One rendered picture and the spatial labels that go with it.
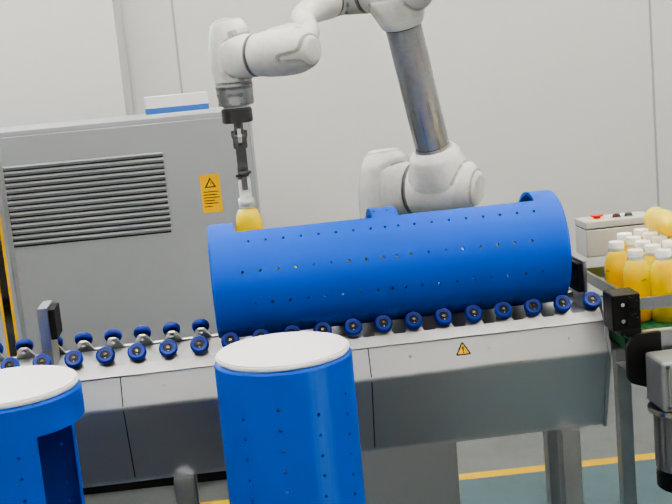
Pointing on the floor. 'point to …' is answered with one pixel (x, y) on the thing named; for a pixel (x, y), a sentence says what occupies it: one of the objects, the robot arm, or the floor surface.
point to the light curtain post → (12, 308)
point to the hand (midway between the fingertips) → (245, 189)
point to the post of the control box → (624, 431)
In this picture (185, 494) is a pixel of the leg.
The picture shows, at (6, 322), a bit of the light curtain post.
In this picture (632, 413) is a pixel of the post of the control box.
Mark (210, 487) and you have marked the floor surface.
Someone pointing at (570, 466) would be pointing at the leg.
